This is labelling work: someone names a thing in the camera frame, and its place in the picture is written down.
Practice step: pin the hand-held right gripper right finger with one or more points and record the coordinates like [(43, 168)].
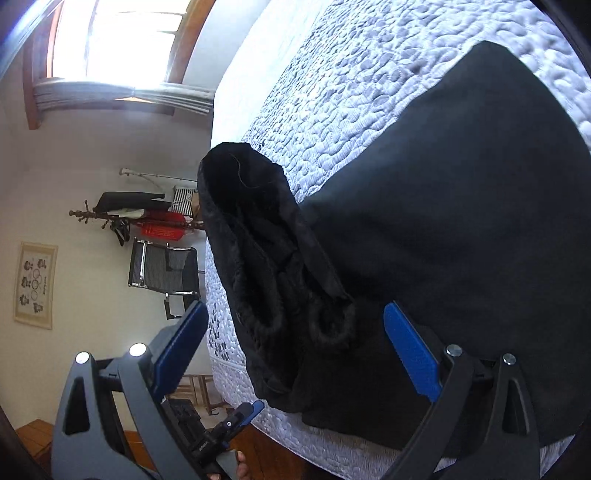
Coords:
[(411, 350)]

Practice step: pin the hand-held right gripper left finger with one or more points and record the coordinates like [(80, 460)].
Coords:
[(182, 346)]

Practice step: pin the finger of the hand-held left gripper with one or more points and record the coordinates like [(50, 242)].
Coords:
[(244, 413)]

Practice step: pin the black quilted pants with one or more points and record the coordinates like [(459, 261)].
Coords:
[(461, 207)]

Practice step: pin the person's left hand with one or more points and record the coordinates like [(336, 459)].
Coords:
[(238, 466)]

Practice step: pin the wooden folding stool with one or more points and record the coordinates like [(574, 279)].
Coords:
[(198, 390)]

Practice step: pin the black mesh chair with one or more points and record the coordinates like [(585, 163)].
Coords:
[(161, 267)]

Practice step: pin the red bag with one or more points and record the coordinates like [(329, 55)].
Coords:
[(159, 226)]

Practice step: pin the striped bag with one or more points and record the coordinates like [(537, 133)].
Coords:
[(184, 198)]

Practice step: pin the black hanging garment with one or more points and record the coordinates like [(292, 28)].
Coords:
[(129, 201)]

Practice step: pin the wooden coat rack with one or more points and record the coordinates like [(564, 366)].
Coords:
[(87, 214)]

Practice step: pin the white pole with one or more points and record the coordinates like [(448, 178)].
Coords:
[(152, 174)]

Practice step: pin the bed with quilted mattress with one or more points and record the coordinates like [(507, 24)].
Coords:
[(369, 69)]

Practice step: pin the wooden framed window with curtain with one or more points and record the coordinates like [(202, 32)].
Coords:
[(120, 41)]

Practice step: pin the wall poster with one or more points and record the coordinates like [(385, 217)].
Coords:
[(36, 284)]

